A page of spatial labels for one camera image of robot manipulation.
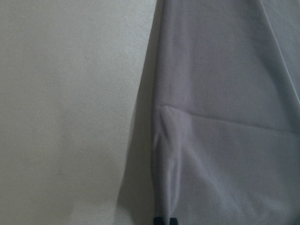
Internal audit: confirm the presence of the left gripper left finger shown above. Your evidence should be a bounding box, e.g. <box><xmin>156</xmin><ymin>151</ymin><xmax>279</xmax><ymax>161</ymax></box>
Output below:
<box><xmin>153</xmin><ymin>217</ymin><xmax>165</xmax><ymax>225</ymax></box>

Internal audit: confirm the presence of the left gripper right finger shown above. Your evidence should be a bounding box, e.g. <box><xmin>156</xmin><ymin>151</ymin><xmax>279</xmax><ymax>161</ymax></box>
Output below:
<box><xmin>169</xmin><ymin>217</ymin><xmax>179</xmax><ymax>225</ymax></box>

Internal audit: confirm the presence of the brown t-shirt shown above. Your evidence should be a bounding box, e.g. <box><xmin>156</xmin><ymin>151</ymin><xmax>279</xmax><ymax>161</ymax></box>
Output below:
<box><xmin>150</xmin><ymin>0</ymin><xmax>300</xmax><ymax>225</ymax></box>

